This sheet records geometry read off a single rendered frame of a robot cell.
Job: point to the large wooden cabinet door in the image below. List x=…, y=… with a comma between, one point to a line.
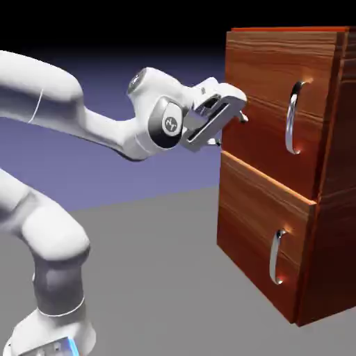
x=264, y=69

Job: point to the small wooden cabinet door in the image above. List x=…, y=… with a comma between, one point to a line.
x=250, y=211

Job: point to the brown wooden cabinet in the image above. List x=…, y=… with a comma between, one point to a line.
x=339, y=194

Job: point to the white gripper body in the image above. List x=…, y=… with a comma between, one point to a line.
x=233, y=96

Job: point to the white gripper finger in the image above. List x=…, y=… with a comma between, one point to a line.
x=213, y=142
x=243, y=118

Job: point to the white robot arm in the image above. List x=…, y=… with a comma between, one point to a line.
x=55, y=91

